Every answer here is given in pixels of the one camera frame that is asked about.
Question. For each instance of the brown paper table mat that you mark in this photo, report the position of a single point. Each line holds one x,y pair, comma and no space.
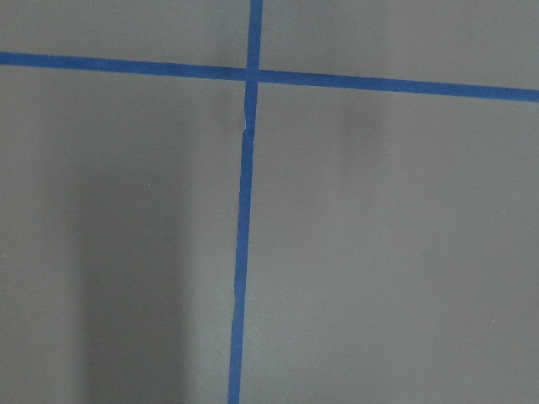
269,201

